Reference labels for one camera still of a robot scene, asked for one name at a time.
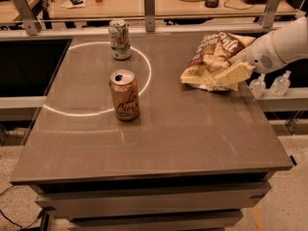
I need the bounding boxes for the upper cabinet drawer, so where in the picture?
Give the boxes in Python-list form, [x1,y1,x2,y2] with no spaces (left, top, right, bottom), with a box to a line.
[37,182,270,219]

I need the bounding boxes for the black floor cable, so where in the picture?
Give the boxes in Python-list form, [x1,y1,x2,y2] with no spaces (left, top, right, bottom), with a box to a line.
[0,185,44,231]

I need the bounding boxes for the metal rail bracket middle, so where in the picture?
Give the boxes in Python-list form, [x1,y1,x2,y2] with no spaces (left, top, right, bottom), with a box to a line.
[143,0,155,32]

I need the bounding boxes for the background wooden desk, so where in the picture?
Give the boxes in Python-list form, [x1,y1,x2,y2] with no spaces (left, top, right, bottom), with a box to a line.
[49,0,266,20]

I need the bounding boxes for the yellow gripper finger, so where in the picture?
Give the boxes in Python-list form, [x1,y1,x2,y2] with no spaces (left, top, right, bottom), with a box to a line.
[215,62,254,87]
[228,48,248,64]

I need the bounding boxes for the metal rail bracket left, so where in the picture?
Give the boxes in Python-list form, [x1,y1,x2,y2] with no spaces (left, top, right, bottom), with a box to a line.
[13,0,41,36]

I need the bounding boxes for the lower cabinet drawer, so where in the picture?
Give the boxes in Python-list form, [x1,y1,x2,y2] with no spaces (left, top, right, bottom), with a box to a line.
[68,210,243,231]

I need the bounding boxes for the cabinet drawer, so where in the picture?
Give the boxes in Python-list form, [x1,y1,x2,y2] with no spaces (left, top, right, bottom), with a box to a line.
[37,182,270,219]
[68,210,243,231]

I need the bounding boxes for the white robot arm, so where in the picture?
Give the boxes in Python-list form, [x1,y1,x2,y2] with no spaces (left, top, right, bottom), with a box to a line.
[215,16,308,89]

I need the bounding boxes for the metal rail bracket right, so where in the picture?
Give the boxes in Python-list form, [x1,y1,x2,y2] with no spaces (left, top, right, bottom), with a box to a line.
[259,0,282,29]

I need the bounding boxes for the clear sanitizer bottle left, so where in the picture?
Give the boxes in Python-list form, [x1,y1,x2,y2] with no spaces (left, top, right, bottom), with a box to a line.
[249,73,266,99]

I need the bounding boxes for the white green soda can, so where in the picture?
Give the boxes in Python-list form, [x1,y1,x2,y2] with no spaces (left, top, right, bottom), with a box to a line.
[109,19,131,60]

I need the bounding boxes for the black mesh pen cup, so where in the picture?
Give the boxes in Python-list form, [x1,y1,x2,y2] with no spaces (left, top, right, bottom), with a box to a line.
[205,0,219,8]

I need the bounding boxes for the metal rail bracket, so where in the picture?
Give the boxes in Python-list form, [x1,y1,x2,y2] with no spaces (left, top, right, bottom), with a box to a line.
[259,0,282,29]
[143,0,155,32]
[13,0,41,36]

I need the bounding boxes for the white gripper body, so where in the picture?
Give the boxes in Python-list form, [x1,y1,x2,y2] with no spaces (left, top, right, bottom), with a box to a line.
[246,33,286,74]

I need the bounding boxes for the brown chip bag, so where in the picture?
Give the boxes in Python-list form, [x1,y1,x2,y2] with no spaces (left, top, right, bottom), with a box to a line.
[180,32,254,91]

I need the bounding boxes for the orange LaCroix can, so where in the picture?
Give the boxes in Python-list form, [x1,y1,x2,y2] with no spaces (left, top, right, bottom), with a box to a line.
[110,69,140,121]

